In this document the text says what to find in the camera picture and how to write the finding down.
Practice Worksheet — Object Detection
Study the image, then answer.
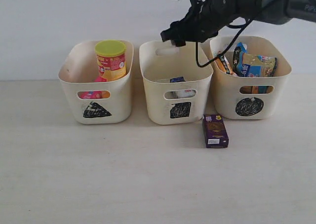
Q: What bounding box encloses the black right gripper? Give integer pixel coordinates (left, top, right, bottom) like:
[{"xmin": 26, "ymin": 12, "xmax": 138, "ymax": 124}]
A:
[{"xmin": 160, "ymin": 0, "xmax": 237, "ymax": 47}]

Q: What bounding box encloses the orange instant noodle bag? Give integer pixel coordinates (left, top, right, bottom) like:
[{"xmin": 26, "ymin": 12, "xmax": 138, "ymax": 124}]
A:
[{"xmin": 215, "ymin": 55, "xmax": 259, "ymax": 94}]

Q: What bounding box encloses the white blue milk carton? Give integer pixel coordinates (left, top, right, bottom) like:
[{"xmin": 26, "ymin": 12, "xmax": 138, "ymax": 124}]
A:
[{"xmin": 170, "ymin": 76, "xmax": 196, "ymax": 99}]

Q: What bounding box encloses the yellow chips can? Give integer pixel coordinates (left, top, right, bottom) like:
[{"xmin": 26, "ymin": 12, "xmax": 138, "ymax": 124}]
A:
[{"xmin": 94, "ymin": 40, "xmax": 126, "ymax": 82}]

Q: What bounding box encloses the blue instant noodle bag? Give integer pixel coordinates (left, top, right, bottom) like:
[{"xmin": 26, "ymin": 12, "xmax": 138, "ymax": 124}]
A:
[{"xmin": 233, "ymin": 42, "xmax": 277, "ymax": 77}]

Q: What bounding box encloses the pink chips can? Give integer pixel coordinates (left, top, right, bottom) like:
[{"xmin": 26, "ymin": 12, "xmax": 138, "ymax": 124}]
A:
[{"xmin": 78, "ymin": 76, "xmax": 107, "ymax": 100}]

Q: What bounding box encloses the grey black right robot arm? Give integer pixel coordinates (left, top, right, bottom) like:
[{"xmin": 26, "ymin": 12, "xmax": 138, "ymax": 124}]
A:
[{"xmin": 160, "ymin": 0, "xmax": 316, "ymax": 47}]

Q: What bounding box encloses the middle cream bin square mark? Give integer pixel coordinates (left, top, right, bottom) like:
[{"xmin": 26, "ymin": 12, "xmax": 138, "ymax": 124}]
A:
[{"xmin": 139, "ymin": 41, "xmax": 213, "ymax": 125}]

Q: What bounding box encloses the left cream bin triangle mark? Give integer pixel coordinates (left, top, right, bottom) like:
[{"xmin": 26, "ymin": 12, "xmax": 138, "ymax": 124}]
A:
[{"xmin": 58, "ymin": 40, "xmax": 134, "ymax": 124}]

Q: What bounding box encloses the right cream bin circle mark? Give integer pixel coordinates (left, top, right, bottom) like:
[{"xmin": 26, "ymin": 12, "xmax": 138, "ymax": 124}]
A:
[{"xmin": 210, "ymin": 36, "xmax": 292, "ymax": 120}]

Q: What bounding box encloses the purple drink carton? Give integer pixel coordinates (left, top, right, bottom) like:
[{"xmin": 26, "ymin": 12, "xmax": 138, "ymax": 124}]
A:
[{"xmin": 202, "ymin": 114, "xmax": 229, "ymax": 149}]

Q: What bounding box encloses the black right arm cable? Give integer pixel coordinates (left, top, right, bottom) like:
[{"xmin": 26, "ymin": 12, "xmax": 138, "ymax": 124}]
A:
[{"xmin": 195, "ymin": 0, "xmax": 304, "ymax": 68}]

